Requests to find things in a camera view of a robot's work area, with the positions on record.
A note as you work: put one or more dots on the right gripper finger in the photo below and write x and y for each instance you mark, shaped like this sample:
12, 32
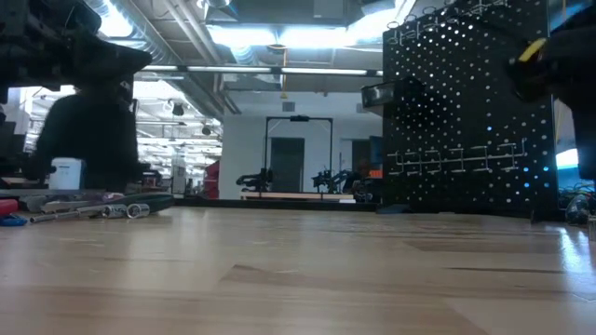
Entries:
533, 81

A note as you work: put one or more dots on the red cabinet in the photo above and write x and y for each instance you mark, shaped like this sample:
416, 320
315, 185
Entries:
212, 181

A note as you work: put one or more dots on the black aluminium table frame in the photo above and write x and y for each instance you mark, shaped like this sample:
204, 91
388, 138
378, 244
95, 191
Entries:
279, 204

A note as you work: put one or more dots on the background black robot arm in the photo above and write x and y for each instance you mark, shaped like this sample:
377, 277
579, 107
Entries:
333, 180
253, 180

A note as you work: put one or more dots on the orange box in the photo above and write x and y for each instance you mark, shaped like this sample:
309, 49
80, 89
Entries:
375, 173

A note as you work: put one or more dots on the background wooden table top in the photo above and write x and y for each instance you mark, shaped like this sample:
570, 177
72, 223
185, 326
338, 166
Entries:
288, 196

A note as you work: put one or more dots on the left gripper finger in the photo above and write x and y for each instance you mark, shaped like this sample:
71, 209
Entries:
107, 60
125, 93

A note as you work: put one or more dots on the black metal pegboard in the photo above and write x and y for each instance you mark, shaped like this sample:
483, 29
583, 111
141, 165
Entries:
465, 102

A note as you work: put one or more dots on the white container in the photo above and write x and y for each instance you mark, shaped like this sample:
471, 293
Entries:
67, 174

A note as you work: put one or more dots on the person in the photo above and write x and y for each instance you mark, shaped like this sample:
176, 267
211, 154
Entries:
93, 139

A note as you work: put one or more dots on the silver ventilation duct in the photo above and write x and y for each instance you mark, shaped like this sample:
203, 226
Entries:
158, 42

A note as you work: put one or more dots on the black gantry frame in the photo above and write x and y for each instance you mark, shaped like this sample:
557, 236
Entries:
299, 118

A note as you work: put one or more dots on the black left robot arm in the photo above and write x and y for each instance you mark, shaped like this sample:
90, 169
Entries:
4, 56

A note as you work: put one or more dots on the chrome socket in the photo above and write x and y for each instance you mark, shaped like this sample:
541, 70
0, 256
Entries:
138, 210
592, 228

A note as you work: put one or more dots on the long ceiling light bar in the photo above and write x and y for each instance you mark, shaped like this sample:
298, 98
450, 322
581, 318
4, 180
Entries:
233, 69

